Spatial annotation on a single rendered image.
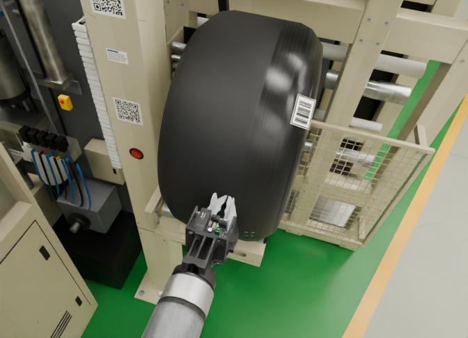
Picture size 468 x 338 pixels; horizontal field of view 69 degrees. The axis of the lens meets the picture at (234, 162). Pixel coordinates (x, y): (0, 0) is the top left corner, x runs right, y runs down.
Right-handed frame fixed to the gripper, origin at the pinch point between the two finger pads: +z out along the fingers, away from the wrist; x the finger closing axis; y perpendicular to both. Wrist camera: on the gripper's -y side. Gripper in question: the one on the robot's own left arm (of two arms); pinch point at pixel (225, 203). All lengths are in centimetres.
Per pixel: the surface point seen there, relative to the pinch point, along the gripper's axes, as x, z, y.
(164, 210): 22.5, 17.2, -30.1
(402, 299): -90, 69, -118
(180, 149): 11.2, 3.0, 8.5
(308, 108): -11.4, 12.5, 18.3
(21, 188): 62, 6, -24
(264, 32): 1.1, 25.3, 26.2
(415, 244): -101, 108, -114
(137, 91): 29.1, 20.1, 8.2
